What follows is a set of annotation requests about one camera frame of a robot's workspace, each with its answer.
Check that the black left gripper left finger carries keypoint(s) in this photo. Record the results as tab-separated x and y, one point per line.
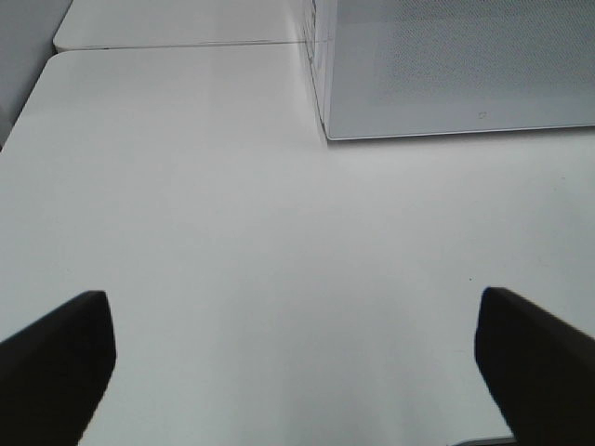
55	371

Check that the white microwave oven body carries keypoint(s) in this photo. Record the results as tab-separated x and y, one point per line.
321	65

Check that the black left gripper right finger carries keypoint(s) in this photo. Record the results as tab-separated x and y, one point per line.
538	369

